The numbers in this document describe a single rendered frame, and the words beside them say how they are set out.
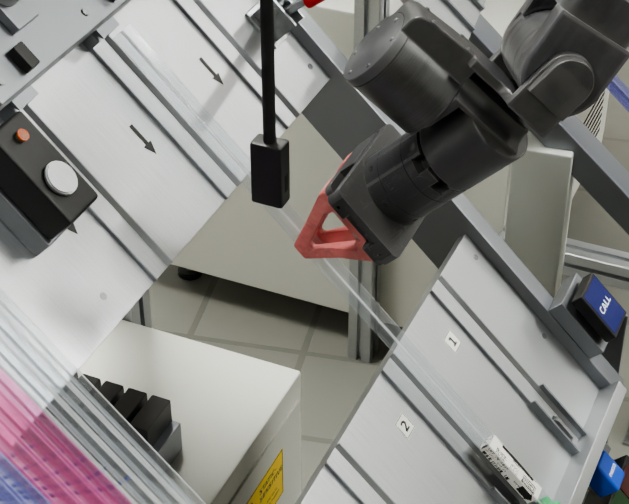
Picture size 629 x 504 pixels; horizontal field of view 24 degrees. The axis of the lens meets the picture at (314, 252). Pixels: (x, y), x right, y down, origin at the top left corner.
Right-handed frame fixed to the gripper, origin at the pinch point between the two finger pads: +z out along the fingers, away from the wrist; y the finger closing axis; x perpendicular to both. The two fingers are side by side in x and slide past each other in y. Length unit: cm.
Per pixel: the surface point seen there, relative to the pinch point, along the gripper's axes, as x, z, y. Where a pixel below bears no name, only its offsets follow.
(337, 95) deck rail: -5.0, 2.5, -18.2
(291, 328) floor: 35, 98, -95
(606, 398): 30.4, -0.1, -15.7
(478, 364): 18.5, 1.6, -7.4
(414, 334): 12.1, 1.7, -3.9
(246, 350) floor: 32, 101, -87
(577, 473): 30.3, -0.2, -5.5
